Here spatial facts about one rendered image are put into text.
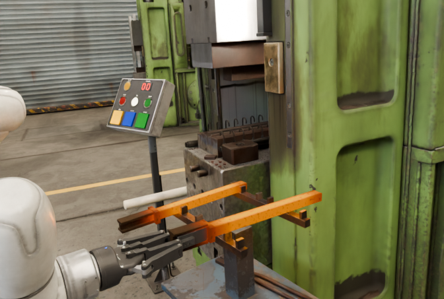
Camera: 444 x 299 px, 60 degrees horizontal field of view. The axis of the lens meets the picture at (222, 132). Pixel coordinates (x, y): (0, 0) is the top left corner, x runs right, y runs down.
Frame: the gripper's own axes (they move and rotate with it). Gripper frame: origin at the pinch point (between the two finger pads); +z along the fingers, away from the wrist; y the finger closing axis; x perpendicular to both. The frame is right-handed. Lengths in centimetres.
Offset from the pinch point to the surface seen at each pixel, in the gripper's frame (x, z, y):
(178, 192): -34, 51, -99
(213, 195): -3.7, 21.2, -22.3
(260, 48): 37, 68, -54
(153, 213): -3.5, 2.2, -22.3
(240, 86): 19, 77, -79
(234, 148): 1, 47, -45
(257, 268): -30.2, 33.4, -17.4
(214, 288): -30.5, 17.4, -18.1
